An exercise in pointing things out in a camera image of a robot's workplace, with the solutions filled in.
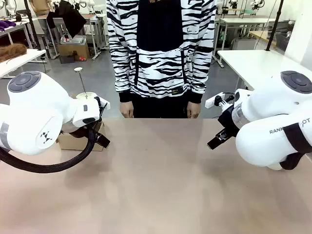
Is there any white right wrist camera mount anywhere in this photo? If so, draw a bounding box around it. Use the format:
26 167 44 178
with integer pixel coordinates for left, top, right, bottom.
205 92 235 110

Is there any black sleeved left arm cable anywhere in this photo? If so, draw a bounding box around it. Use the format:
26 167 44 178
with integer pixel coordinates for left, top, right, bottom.
0 121 103 174

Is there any person's right hand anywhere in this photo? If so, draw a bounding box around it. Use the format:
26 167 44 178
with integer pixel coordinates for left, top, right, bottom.
119 101 135 118

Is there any brown cardboard cup carrier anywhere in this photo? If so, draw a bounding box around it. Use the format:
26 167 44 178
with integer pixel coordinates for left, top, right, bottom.
56 119 107 152

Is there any person's left hand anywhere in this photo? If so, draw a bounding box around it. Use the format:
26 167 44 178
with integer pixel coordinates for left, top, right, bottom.
187 101 202 119

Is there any white table with brown fur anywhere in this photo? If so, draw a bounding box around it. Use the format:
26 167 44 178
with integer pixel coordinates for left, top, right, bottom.
0 48 47 79

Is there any white background workbench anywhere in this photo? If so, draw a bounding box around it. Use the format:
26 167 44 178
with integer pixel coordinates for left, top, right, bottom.
218 16 277 51

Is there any cream pitcher with plunger rod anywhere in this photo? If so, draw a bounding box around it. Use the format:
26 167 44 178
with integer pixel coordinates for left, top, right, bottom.
74 68 96 101

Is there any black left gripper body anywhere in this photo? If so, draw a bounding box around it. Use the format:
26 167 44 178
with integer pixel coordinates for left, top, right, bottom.
60 120 103 139

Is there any person's left forearm zebra sleeve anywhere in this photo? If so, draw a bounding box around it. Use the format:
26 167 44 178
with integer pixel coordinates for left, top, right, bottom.
189 41 215 104

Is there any brown furry bundle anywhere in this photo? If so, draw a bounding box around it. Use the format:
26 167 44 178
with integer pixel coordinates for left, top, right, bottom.
0 43 28 63

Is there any person in brown sweater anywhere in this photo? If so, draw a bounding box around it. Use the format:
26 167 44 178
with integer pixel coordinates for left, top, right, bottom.
31 0 54 47

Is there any person's right forearm zebra sleeve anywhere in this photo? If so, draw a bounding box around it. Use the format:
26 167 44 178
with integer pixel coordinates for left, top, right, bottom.
109 41 134 103

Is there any large white side table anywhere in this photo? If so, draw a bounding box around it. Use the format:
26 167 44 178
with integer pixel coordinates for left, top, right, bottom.
216 49 312 91

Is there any black stand pole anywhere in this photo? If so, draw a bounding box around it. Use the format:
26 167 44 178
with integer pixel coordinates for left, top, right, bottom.
265 0 285 52
23 0 42 51

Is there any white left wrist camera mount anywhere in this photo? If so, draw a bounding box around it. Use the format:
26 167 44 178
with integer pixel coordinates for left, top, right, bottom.
94 96 111 113

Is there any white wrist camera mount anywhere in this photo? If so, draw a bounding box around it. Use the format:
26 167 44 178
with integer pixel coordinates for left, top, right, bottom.
205 92 235 110
94 96 111 113

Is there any person in zebra striped hoodie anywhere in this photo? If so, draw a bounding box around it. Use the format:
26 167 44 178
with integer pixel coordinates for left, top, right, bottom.
106 0 217 119

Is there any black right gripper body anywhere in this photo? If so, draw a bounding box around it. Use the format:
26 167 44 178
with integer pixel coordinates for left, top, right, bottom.
217 103 241 137

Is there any purple cloth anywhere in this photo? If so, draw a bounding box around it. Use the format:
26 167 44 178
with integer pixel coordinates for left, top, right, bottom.
0 20 17 32

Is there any cardboard box on floor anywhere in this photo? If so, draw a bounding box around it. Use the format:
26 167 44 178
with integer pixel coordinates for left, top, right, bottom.
58 35 90 61

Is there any black hanging cloth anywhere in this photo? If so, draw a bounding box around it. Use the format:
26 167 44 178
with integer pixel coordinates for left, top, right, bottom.
46 0 87 39

